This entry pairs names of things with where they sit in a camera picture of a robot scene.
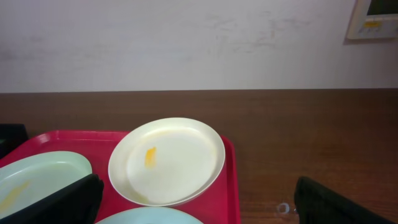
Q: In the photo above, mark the red plastic tray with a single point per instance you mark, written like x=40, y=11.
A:
x=218, y=204

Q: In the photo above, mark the light blue plate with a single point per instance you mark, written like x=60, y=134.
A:
x=151, y=215

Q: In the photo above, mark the dark green tray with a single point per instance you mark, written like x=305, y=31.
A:
x=11, y=136

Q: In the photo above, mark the cream white plate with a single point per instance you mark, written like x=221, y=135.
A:
x=166, y=162

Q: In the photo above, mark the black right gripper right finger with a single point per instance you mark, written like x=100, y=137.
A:
x=317, y=204

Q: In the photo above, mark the light green plate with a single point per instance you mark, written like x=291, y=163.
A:
x=28, y=180

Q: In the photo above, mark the white wall control panel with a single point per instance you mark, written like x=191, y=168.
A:
x=373, y=19

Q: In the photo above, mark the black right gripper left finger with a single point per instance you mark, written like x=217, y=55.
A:
x=78, y=202

